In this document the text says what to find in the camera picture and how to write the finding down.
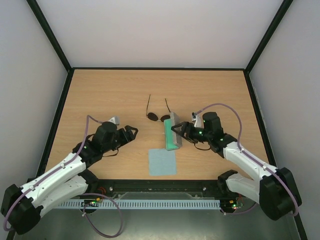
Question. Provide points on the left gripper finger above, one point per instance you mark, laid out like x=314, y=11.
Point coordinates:
x=131, y=130
x=132, y=136

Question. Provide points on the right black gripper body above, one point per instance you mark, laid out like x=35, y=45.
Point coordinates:
x=189, y=131

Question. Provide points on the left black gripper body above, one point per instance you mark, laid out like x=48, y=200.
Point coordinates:
x=115, y=144

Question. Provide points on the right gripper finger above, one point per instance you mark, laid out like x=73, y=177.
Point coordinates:
x=179, y=138
x=180, y=127

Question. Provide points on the grey glasses case green lining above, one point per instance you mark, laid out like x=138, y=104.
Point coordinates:
x=172, y=140

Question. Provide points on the round dark sunglasses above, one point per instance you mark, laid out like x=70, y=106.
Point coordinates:
x=154, y=117

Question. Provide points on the light blue cleaning cloth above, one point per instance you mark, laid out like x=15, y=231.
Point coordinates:
x=162, y=162

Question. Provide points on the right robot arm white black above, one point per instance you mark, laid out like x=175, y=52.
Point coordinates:
x=273, y=189

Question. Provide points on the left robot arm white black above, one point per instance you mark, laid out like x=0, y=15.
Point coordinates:
x=24, y=206

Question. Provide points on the left green circuit board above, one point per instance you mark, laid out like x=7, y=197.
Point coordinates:
x=91, y=202

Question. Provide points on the green circuit board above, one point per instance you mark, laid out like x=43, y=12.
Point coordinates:
x=91, y=202
x=234, y=203

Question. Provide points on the right green circuit board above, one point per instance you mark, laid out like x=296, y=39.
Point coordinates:
x=234, y=203

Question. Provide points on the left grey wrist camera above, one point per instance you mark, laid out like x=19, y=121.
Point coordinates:
x=115, y=120

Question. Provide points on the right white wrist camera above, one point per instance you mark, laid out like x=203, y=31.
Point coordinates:
x=196, y=119

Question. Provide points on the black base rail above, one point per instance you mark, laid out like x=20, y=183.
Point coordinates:
x=201, y=188

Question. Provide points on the light blue slotted cable duct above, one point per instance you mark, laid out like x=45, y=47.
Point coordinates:
x=143, y=204

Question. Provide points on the black enclosure frame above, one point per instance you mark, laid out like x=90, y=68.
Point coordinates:
x=107, y=33

